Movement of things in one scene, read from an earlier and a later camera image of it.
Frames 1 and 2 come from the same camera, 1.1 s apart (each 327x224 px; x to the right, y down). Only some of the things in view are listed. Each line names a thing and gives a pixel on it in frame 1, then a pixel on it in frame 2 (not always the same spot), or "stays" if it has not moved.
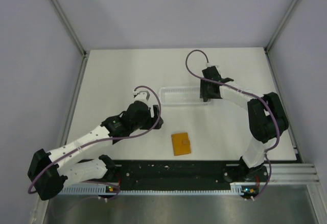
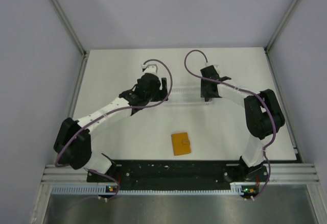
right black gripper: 204,93 stays
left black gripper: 151,120 → 161,94
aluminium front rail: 293,174 stays
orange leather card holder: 181,142 stays
